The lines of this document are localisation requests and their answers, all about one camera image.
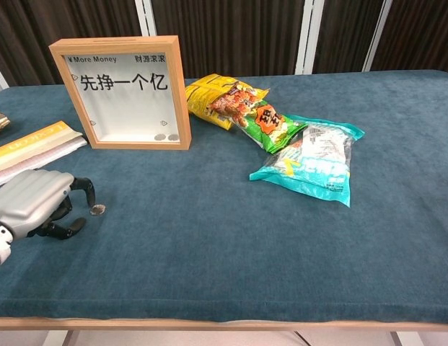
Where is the wooden frame money box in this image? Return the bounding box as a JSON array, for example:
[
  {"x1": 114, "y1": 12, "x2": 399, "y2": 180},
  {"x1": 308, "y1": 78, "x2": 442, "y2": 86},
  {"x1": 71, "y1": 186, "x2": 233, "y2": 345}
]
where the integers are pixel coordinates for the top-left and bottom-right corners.
[{"x1": 48, "y1": 35, "x2": 193, "y2": 151}]

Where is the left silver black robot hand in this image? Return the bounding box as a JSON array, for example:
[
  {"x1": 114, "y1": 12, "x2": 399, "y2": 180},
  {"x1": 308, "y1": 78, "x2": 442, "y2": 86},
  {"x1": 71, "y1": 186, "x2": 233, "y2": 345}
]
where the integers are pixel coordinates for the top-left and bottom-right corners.
[{"x1": 0, "y1": 169, "x2": 97, "y2": 241}]

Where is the green orange snack bag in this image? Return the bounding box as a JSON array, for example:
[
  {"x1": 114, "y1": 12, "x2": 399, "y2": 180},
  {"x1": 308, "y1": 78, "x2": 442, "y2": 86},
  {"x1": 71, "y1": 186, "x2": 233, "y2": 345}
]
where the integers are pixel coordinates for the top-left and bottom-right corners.
[{"x1": 205, "y1": 87, "x2": 309, "y2": 155}]

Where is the teal clear snack bag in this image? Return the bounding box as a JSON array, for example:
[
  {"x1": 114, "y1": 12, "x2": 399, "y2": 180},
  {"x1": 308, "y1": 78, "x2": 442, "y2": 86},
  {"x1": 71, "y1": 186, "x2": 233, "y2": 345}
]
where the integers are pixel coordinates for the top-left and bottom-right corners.
[{"x1": 249, "y1": 115, "x2": 366, "y2": 208}]

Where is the yellow snack bag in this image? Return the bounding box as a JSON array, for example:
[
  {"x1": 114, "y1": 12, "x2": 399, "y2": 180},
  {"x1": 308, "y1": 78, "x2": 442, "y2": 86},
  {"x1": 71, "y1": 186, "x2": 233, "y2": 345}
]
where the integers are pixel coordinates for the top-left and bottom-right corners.
[{"x1": 185, "y1": 74, "x2": 270, "y2": 130}]

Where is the blue velvet table cloth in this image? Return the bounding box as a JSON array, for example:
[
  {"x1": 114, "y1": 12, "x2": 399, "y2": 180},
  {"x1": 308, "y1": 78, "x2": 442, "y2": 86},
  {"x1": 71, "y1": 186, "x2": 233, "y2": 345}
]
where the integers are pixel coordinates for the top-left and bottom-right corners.
[{"x1": 0, "y1": 69, "x2": 448, "y2": 324}]

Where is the yellow white tissue pack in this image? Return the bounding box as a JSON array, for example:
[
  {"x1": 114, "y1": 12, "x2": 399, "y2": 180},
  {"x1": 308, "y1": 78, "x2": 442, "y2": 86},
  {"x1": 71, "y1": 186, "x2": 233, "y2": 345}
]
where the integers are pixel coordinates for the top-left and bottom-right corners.
[{"x1": 0, "y1": 121, "x2": 88, "y2": 189}]

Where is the dark brown slatted panel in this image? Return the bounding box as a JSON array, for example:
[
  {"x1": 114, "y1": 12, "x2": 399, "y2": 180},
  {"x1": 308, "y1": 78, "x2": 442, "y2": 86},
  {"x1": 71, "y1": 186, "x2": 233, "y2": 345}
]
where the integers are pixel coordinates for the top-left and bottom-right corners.
[
  {"x1": 371, "y1": 0, "x2": 448, "y2": 75},
  {"x1": 151, "y1": 0, "x2": 304, "y2": 79},
  {"x1": 312, "y1": 0, "x2": 385, "y2": 74},
  {"x1": 0, "y1": 0, "x2": 142, "y2": 87}
]

